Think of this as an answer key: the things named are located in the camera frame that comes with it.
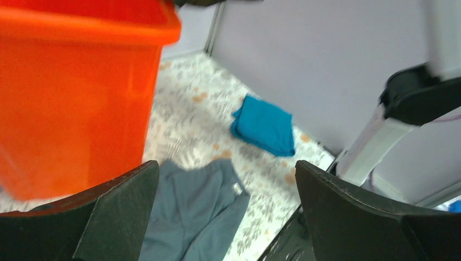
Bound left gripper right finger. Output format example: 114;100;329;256
295;160;460;260

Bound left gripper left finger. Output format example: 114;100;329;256
1;160;159;260

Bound orange plastic trash bin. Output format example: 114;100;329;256
1;1;182;201

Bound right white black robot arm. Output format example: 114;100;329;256
335;1;460;186

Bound grey-blue cloth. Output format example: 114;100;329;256
139;159;251;260

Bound teal blue cloth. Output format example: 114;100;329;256
230;95;296;157

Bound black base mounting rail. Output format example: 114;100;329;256
258;206;315;261

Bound aluminium frame rails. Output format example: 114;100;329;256
204;2;226;56

